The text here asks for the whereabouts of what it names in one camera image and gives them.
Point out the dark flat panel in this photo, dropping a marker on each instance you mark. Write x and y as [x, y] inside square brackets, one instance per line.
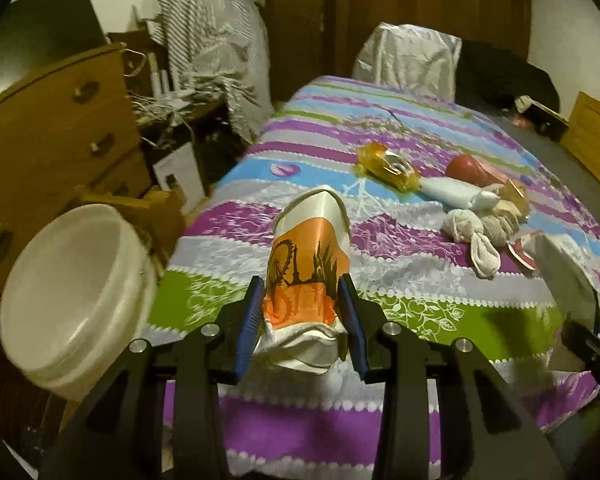
[44, 25]

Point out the grey blanket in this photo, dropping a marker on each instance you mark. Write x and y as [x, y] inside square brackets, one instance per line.
[545, 145]

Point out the wooden dresser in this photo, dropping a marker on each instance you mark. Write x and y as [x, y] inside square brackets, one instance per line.
[39, 125]

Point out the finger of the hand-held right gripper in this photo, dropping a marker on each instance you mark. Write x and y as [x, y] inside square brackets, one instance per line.
[580, 332]

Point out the wooden stool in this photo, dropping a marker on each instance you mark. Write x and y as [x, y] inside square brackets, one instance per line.
[164, 220]

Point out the grey striped cloth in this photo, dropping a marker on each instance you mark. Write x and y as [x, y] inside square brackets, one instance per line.
[204, 25]

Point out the pink and white item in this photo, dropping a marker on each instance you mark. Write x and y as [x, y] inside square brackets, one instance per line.
[525, 107]

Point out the white fluffy roll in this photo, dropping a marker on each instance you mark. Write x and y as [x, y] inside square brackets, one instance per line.
[452, 192]

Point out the orange and white paper cup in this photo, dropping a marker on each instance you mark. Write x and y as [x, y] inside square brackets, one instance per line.
[300, 250]

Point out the red apple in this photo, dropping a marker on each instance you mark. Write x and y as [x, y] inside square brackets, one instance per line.
[466, 167]

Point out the red and white wrapper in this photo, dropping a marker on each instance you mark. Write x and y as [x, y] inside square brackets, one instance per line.
[522, 252]

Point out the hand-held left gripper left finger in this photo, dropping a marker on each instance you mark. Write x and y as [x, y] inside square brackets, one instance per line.
[252, 320]

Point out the silver plastic bag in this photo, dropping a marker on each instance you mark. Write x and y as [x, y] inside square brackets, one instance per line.
[405, 60]

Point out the black cloth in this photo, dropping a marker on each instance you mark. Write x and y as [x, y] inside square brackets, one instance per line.
[500, 75]

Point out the white cardboard box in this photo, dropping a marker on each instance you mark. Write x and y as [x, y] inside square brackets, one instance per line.
[179, 170]

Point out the yellow snack wrapper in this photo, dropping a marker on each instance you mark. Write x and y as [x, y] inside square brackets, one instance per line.
[387, 167]

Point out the yellow sponge block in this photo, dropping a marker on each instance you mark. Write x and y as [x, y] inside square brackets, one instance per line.
[514, 197]

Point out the small dark twig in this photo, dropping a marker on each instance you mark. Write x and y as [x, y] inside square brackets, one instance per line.
[395, 116]

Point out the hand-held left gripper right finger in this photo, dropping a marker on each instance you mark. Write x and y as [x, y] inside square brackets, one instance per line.
[352, 325]

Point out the white plastic bucket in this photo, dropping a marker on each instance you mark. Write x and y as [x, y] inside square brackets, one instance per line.
[69, 285]

